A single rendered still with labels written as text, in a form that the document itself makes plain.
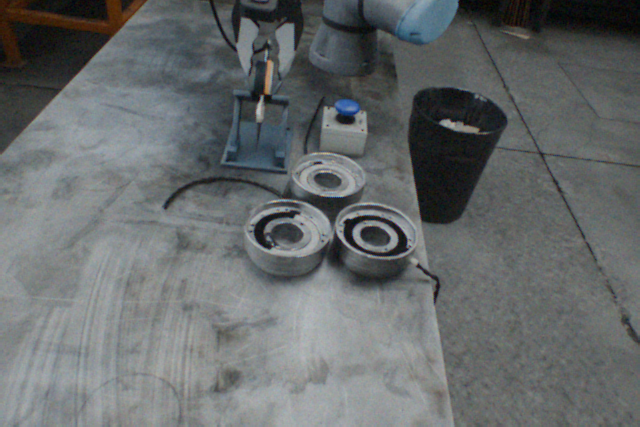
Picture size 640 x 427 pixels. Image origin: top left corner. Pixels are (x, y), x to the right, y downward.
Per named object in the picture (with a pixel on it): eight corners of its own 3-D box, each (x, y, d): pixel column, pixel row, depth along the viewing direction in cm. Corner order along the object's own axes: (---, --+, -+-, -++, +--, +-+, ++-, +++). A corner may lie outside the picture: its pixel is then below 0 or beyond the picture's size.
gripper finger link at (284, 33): (301, 65, 84) (296, 7, 79) (299, 82, 80) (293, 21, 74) (281, 66, 85) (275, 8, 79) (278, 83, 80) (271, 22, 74)
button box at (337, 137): (362, 157, 86) (368, 131, 83) (319, 151, 86) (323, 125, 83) (361, 131, 93) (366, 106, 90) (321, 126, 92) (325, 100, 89)
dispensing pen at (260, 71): (245, 150, 78) (257, 35, 77) (247, 151, 82) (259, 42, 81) (260, 152, 78) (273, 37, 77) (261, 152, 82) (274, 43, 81)
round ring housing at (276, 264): (317, 289, 63) (322, 265, 60) (232, 269, 63) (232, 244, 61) (333, 232, 71) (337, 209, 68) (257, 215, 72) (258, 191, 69)
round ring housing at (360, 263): (315, 256, 67) (319, 231, 64) (355, 215, 74) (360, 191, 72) (389, 296, 63) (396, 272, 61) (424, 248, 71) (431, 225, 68)
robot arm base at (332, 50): (311, 42, 121) (316, -2, 115) (376, 51, 122) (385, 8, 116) (306, 70, 109) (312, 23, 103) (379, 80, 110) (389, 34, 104)
